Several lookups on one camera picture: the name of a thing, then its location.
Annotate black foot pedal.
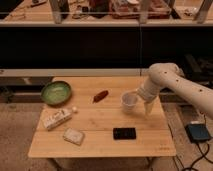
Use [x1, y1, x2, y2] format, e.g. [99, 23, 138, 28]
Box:
[185, 124, 211, 143]

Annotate black rectangular phone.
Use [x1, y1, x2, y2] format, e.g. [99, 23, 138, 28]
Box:
[113, 128, 136, 140]

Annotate white carton box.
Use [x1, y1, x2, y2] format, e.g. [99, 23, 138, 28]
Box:
[42, 109, 72, 131]

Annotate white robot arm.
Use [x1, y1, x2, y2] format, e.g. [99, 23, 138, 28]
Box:
[136, 63, 213, 120]

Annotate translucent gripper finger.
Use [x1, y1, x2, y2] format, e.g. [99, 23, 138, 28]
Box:
[144, 102, 154, 115]

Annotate wooden shelf with clutter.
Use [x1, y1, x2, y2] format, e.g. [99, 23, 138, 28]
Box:
[0, 0, 213, 27]

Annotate wooden table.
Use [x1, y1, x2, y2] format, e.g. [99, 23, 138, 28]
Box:
[28, 76, 176, 159]

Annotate green ceramic bowl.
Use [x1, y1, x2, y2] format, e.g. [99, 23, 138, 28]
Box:
[41, 81, 72, 106]

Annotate red sausage toy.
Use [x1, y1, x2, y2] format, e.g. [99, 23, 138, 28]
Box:
[93, 90, 109, 103]

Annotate white sponge block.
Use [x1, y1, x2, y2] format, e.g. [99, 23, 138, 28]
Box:
[63, 128, 85, 145]

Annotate black cable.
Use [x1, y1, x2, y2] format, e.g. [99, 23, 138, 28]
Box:
[179, 114, 213, 171]

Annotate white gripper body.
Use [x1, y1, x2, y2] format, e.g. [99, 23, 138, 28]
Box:
[137, 82, 160, 102]

